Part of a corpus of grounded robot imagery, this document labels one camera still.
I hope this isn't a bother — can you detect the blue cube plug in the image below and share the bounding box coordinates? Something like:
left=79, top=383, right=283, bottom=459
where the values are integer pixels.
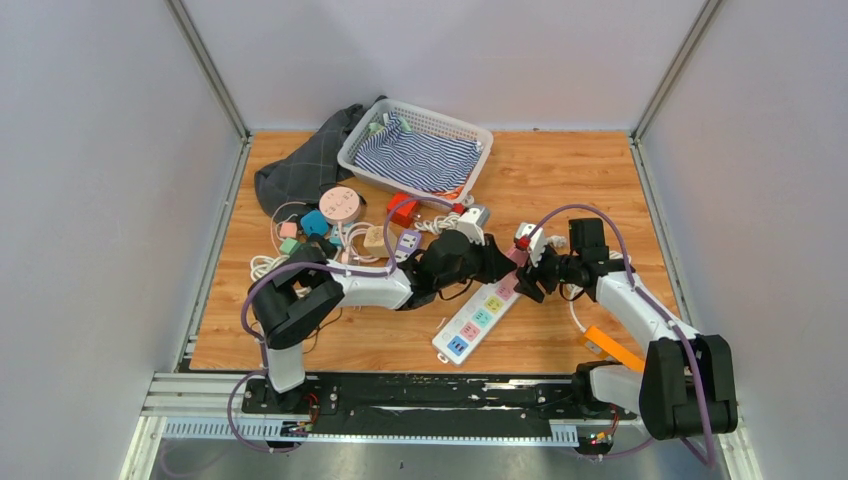
left=299, top=210, right=330, bottom=237

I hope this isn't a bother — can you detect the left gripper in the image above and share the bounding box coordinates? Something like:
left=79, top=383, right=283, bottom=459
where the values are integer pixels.
left=434, top=230, right=514, bottom=290

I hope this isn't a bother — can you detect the orange power strip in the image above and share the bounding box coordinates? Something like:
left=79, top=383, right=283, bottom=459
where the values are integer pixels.
left=581, top=326, right=645, bottom=373

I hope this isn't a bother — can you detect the white long power strip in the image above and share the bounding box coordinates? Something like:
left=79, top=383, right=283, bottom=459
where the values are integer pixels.
left=431, top=274, right=520, bottom=366

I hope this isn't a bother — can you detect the blue striped cloth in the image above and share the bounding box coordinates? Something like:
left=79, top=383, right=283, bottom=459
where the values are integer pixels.
left=354, top=113, right=482, bottom=199

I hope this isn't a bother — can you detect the purple power strip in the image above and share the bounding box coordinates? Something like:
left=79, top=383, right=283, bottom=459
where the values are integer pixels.
left=394, top=229, right=422, bottom=263

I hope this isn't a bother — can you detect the small pink plug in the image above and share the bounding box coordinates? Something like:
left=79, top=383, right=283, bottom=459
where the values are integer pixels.
left=277, top=221, right=299, bottom=239

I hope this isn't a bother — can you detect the white cable of purple strip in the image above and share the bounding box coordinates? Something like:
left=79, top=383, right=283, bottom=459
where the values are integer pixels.
left=413, top=211, right=465, bottom=237

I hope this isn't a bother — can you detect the white cable of orange strip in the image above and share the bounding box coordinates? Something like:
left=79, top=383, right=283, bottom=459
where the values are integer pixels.
left=568, top=284, right=591, bottom=334

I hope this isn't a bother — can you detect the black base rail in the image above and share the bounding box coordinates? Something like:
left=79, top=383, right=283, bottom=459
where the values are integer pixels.
left=235, top=372, right=611, bottom=439

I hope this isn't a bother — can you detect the dark green dragon cube plug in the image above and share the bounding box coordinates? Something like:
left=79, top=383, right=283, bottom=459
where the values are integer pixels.
left=307, top=234, right=339, bottom=259

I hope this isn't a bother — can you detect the small green plug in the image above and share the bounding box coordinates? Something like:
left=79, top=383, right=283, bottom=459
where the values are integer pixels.
left=279, top=238, right=302, bottom=256

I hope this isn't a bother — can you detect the beige cube plug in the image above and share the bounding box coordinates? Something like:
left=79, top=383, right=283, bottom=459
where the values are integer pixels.
left=363, top=225, right=397, bottom=258

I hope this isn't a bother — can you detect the dark grey checked cloth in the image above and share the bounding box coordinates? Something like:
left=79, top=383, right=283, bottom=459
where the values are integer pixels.
left=254, top=104, right=367, bottom=219

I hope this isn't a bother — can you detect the black thin cable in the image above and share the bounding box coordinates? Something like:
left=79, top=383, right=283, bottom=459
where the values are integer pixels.
left=294, top=304, right=346, bottom=356

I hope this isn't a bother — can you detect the light pink cube plug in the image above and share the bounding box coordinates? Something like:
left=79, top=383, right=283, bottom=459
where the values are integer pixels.
left=506, top=245, right=530, bottom=269

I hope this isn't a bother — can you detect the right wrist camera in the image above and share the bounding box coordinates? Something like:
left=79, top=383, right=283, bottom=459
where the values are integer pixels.
left=514, top=222, right=547, bottom=266

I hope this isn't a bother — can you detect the round pink power socket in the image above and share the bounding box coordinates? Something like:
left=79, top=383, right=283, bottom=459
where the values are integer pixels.
left=318, top=186, right=363, bottom=225

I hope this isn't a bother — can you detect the white plastic basket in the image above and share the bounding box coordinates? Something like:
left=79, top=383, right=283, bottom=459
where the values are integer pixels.
left=337, top=98, right=494, bottom=208

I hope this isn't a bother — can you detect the pink coiled cable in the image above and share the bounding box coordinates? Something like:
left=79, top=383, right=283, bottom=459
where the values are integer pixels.
left=337, top=221, right=376, bottom=263

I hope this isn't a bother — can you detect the red cube plug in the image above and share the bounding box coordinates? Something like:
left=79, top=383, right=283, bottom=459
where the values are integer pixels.
left=387, top=192, right=420, bottom=229

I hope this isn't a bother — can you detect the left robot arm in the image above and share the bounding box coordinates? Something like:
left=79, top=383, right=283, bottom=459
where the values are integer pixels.
left=241, top=230, right=517, bottom=413

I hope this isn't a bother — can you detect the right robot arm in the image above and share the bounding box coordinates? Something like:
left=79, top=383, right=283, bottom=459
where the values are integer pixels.
left=515, top=218, right=738, bottom=440

